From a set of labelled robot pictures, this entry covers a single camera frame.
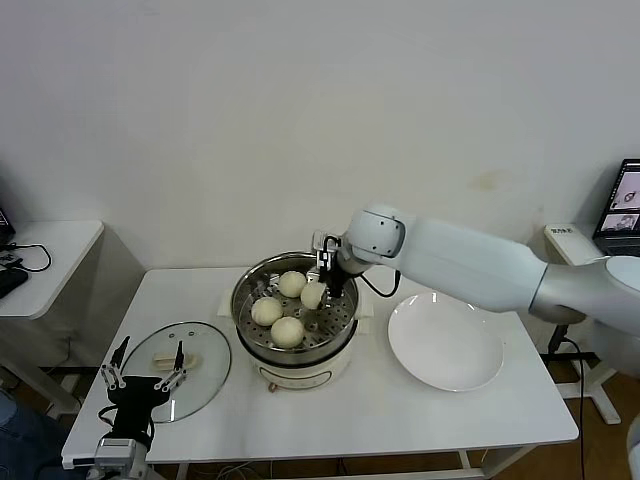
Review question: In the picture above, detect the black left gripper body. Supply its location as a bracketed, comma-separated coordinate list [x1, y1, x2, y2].
[105, 377, 161, 444]

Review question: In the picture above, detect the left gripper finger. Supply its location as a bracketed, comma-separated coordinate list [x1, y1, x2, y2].
[99, 335, 131, 391]
[153, 340, 190, 394]

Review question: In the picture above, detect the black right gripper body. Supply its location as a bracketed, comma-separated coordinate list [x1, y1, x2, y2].
[323, 252, 351, 285]

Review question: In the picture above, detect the white steamed baozi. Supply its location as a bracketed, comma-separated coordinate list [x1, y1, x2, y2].
[250, 297, 284, 327]
[300, 282, 326, 310]
[278, 270, 308, 299]
[270, 316, 305, 350]

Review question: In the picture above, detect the glass lid with white handle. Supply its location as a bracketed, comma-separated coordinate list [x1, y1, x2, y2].
[121, 321, 233, 424]

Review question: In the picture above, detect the stainless steel steamer basket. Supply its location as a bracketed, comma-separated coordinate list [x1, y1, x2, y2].
[218, 253, 375, 354]

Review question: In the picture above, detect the white electric cooker base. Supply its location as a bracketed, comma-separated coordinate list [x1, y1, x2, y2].
[218, 294, 375, 394]

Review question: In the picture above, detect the blue jeans leg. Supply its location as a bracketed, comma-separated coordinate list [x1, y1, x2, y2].
[0, 389, 69, 480]

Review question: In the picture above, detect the white round plate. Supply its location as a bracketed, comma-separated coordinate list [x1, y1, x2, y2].
[387, 292, 505, 393]

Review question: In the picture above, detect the white rounded side desk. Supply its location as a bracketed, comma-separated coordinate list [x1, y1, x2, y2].
[0, 219, 106, 446]

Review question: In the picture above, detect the black handheld device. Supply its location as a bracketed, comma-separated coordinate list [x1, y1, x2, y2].
[0, 268, 31, 301]

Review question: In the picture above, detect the grey laptop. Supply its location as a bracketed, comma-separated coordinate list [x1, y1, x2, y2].
[592, 158, 640, 256]

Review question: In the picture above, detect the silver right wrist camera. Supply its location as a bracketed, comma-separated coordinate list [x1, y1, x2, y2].
[310, 229, 342, 254]

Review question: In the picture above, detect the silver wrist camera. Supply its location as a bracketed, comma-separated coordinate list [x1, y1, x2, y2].
[93, 438, 136, 464]
[310, 229, 342, 254]

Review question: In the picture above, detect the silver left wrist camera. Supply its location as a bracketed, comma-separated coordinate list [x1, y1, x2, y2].
[93, 438, 136, 464]

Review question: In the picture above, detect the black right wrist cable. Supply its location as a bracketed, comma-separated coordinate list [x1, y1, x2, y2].
[358, 268, 402, 299]

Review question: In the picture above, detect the black desk cable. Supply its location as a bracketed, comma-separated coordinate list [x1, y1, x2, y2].
[7, 242, 53, 272]

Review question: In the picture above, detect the black power cable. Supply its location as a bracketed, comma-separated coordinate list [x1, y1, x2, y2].
[559, 337, 587, 480]

